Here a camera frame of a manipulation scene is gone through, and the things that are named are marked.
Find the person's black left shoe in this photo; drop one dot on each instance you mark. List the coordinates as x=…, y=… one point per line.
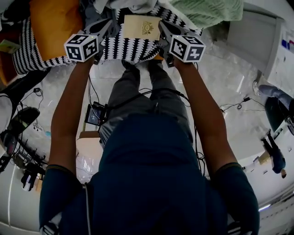
x=128, y=64

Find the person's black right shoe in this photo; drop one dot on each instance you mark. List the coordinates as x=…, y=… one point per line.
x=156, y=63

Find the black waist device with screen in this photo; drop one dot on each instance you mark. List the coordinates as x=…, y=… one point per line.
x=94, y=114

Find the orange cushion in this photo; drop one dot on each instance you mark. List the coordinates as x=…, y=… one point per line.
x=55, y=27

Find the person in teal shirt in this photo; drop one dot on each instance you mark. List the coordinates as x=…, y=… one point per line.
x=149, y=183

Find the person's black shoe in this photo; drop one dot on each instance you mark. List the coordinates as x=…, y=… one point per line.
x=128, y=64
x=156, y=63

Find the person's right forearm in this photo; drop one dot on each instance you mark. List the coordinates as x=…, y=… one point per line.
x=206, y=119

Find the gold hardcover book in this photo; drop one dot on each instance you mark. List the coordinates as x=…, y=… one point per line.
x=137, y=27

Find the white cabinet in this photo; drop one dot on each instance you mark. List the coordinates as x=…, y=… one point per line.
x=257, y=41

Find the person's left forearm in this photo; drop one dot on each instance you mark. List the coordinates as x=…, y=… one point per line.
x=66, y=119

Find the person's grey trousers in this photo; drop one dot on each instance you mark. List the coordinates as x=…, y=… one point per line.
x=147, y=103

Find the orange sofa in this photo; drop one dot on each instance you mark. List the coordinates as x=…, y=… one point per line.
x=7, y=68

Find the small pale green book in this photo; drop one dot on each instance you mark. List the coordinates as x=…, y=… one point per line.
x=9, y=46

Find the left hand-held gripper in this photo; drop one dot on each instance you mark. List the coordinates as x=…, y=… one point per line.
x=80, y=48

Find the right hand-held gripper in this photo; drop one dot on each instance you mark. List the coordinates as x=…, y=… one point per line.
x=186, y=49

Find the cardboard box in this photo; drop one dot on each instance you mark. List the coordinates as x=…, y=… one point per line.
x=264, y=158

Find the pale green knitted blanket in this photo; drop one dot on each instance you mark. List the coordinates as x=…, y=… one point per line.
x=206, y=11

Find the black and white striped blanket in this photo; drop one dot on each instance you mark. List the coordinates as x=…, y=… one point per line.
x=131, y=49

